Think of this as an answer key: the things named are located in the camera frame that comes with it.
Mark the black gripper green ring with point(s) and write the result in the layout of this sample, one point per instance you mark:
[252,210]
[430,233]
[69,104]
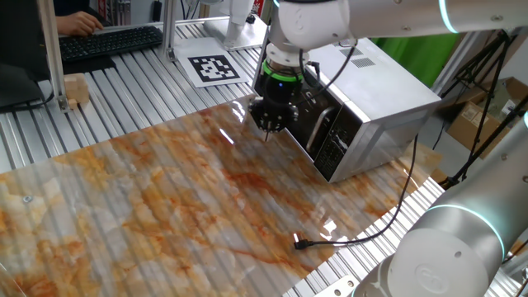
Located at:
[280,90]

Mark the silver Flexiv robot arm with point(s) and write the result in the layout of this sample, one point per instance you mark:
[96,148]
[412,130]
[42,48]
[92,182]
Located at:
[371,16]

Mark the silver microwave oven body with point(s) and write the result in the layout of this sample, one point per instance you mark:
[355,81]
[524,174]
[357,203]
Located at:
[383,90]

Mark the bare person hand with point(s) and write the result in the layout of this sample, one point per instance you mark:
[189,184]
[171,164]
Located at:
[78,24]

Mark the black white marker sheet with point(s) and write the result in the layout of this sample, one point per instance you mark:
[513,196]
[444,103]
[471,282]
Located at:
[212,66]

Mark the orange marble pattern mat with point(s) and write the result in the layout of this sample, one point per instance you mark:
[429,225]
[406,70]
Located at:
[165,206]

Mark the green cloth backdrop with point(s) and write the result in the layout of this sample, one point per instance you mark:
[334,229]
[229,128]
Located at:
[412,57]

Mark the black computer keyboard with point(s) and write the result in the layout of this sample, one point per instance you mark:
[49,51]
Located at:
[107,41]

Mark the light wooden block stack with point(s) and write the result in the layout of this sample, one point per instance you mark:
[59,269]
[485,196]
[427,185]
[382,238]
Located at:
[76,88]

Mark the brown cardboard box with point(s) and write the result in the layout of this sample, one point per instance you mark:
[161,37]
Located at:
[474,123]

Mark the black tripod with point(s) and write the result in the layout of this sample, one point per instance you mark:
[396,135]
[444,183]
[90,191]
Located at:
[486,103]

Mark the small silver screw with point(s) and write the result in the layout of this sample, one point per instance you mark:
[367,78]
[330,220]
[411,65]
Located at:
[27,199]

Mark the silver plate with white post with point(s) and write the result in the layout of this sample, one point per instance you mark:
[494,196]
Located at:
[239,35]

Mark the aluminium frame post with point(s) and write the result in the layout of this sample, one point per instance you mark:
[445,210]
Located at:
[51,53]
[169,29]

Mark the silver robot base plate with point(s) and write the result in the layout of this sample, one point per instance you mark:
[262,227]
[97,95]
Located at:
[338,286]

